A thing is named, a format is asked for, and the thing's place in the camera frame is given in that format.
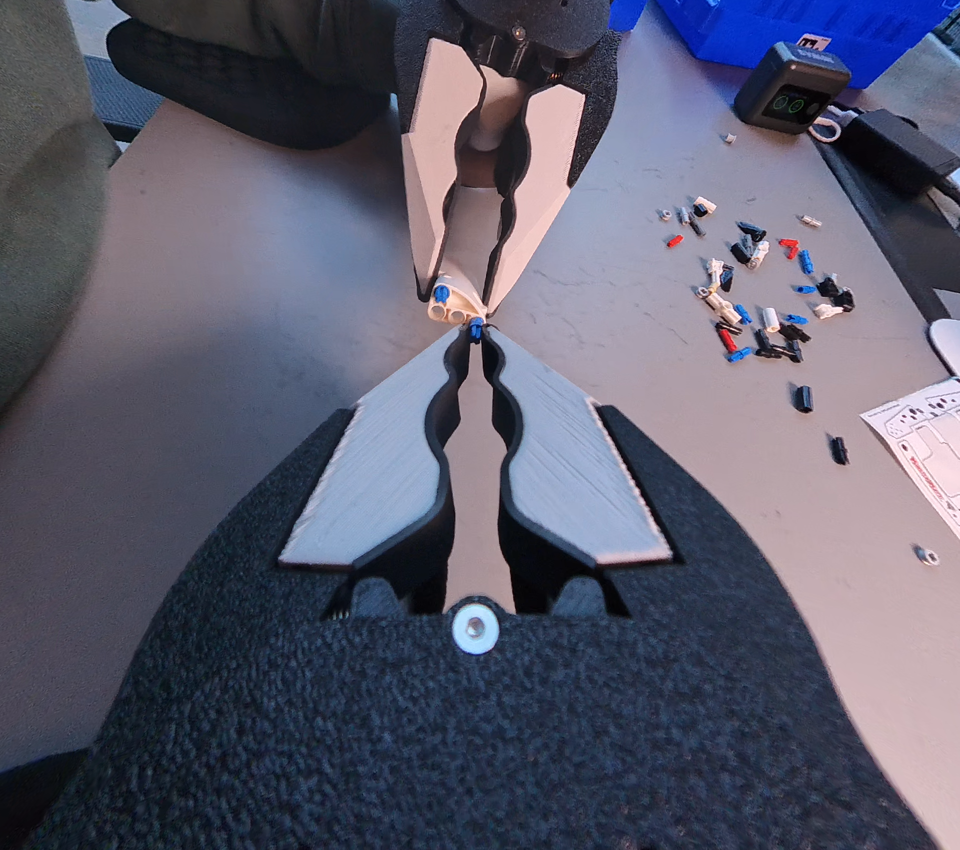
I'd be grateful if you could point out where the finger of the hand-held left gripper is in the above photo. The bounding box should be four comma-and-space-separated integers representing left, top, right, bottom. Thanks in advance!
401, 36, 489, 300
482, 84, 589, 311

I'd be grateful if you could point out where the white sticker sheet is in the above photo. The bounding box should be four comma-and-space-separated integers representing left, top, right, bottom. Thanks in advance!
859, 376, 960, 541

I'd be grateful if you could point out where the black box device green display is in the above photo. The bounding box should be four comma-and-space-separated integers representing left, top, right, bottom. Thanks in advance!
732, 33, 853, 133

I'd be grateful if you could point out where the white cord loop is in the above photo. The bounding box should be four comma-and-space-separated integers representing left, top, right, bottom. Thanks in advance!
808, 105, 861, 144

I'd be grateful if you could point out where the white toy panel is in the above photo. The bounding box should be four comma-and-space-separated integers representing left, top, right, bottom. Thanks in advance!
427, 271, 490, 328

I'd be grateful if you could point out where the white book stand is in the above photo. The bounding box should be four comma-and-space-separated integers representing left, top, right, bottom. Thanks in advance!
927, 318, 960, 376

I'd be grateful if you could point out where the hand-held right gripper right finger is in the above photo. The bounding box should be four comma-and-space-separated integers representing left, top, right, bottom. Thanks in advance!
482, 327, 675, 568

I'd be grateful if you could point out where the grey upholstered chair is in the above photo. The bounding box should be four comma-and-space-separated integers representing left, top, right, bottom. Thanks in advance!
81, 54, 165, 144

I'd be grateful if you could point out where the grey desk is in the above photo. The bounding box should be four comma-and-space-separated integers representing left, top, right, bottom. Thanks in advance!
0, 3, 960, 850

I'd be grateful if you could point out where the black power adapter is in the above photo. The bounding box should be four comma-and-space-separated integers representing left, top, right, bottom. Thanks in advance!
841, 108, 960, 196

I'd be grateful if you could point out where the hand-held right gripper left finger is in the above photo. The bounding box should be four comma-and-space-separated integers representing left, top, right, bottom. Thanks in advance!
277, 326, 469, 571

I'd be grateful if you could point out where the pile of small toy parts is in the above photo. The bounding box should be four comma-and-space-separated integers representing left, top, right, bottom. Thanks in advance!
656, 194, 858, 365

